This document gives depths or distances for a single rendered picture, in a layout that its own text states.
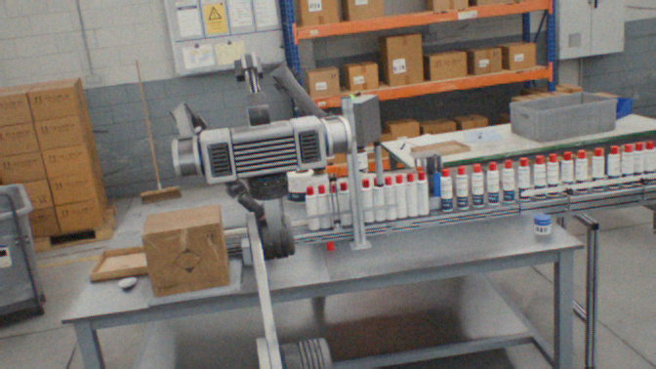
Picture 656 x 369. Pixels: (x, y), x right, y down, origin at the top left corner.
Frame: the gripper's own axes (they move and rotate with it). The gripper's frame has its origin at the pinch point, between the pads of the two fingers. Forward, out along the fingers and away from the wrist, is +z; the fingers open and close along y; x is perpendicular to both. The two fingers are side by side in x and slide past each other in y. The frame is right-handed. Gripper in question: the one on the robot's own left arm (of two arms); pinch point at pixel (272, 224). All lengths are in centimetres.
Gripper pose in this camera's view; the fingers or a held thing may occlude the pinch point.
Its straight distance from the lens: 292.6
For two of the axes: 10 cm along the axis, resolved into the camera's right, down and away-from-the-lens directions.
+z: 7.1, 6.5, 2.9
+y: -1.2, -2.9, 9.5
